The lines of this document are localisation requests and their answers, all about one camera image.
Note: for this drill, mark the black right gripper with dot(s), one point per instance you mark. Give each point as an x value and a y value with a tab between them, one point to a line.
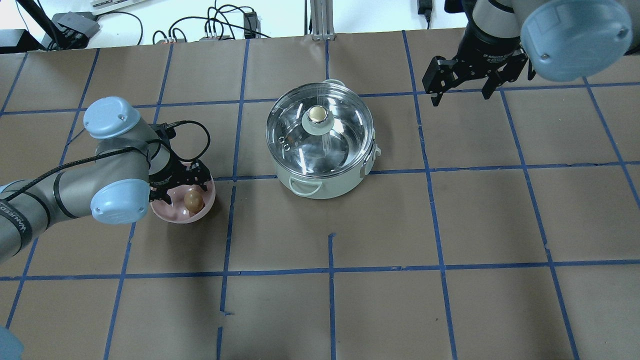
484	50

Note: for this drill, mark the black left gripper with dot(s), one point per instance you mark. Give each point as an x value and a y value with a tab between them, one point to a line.
174	175

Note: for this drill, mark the brown egg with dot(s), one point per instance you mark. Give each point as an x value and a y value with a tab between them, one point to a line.
193	201

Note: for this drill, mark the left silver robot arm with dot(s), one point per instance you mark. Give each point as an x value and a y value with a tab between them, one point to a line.
133	166

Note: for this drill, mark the glass pot lid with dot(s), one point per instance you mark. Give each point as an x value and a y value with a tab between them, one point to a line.
319	129

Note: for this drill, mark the pink bowl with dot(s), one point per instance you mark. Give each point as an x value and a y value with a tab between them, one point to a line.
177	213

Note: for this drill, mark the aluminium frame post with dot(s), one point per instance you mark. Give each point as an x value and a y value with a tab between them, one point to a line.
322	20

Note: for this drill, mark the black camera stand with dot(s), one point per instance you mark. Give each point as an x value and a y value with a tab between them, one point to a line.
69	31

